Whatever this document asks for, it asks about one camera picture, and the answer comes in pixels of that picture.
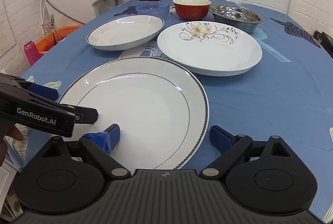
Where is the translucent blue plastic bowl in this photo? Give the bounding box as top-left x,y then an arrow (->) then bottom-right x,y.
135,1 -> 170,18

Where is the white deep plate blue rim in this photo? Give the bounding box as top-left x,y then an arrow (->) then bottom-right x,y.
86,15 -> 164,51

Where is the stainless steel bowl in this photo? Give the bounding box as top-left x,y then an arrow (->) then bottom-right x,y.
209,5 -> 263,34

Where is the pink bottle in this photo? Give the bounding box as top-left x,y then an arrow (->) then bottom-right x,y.
23,41 -> 42,66

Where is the white floral plate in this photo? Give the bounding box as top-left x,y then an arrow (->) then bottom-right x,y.
157,21 -> 262,77

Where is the person left hand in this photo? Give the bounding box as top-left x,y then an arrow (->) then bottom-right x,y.
0,126 -> 24,165

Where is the large white rimmed plate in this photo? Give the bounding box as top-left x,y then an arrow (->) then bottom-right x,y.
59,57 -> 209,171

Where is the blue printed tablecloth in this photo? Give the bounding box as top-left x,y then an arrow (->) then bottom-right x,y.
13,0 -> 332,222

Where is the orange plastic basin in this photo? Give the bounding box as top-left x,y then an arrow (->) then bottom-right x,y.
35,24 -> 82,55

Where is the red ceramic bowl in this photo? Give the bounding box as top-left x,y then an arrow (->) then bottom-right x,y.
173,0 -> 211,21

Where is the glass jar with sticks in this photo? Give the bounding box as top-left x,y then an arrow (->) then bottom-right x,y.
42,14 -> 61,45

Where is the grey power cable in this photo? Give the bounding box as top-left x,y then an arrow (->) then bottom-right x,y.
41,0 -> 86,25

